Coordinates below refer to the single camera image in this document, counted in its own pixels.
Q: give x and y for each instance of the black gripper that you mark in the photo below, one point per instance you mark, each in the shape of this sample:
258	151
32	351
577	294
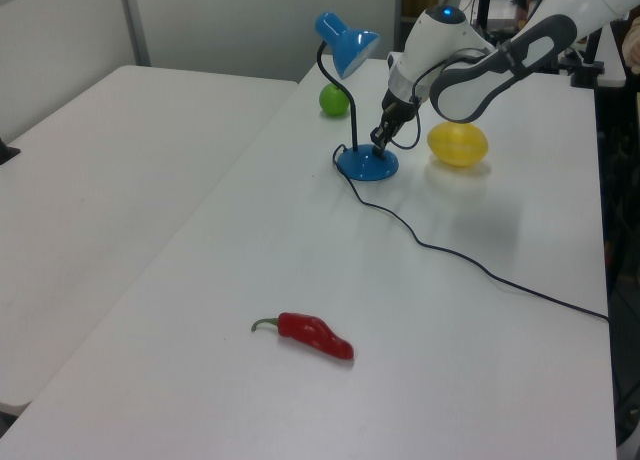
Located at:
399	107

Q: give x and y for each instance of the blue gooseneck desk lamp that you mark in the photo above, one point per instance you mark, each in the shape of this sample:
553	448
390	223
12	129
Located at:
367	166

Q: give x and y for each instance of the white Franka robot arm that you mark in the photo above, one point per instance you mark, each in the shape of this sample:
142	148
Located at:
450	30

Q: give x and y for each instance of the green apple toy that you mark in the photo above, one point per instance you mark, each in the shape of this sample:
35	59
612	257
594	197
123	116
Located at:
332	102

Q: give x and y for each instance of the yellow striped melon toy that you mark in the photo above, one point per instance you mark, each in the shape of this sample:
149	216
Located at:
457	145

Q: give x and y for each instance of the red chili pepper toy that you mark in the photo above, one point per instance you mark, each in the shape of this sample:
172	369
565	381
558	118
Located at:
310	332

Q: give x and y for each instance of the black stand with clamp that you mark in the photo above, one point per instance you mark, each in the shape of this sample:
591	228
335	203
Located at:
589	72

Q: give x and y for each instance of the white side table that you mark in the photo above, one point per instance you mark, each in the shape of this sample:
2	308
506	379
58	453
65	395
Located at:
100	205

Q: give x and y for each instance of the grey partition post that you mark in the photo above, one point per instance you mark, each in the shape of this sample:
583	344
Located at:
134	20

